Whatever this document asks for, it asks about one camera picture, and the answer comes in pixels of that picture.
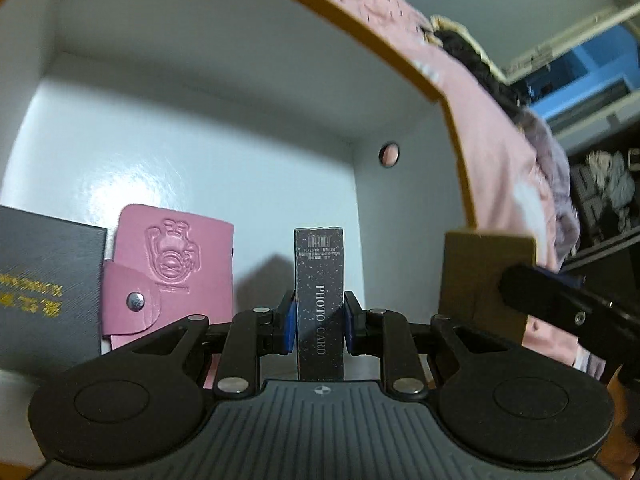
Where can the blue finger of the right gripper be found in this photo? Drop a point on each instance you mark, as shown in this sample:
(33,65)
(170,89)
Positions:
(534,290)

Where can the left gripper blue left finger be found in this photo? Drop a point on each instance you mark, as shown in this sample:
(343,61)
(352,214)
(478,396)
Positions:
(287,322)

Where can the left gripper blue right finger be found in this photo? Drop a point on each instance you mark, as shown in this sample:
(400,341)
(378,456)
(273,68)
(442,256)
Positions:
(354,323)

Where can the dark photo card box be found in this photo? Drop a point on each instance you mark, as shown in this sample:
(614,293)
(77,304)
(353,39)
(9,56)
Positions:
(319,294)

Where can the gold cube gift box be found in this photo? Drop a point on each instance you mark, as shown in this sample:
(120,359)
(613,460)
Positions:
(471,270)

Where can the person's hand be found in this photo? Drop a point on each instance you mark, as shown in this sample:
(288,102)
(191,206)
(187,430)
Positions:
(619,453)

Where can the pink patterned bed quilt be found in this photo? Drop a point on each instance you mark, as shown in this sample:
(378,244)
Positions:
(503,188)

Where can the grey clothes pile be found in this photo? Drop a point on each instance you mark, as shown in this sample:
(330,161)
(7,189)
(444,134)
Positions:
(605,195)

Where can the pink leather card holder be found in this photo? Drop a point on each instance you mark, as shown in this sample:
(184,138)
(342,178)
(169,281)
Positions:
(166,265)

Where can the black textured gift box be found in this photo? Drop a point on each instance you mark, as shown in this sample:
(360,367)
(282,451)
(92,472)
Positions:
(51,272)

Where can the window frame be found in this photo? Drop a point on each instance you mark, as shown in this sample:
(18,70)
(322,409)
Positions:
(584,82)

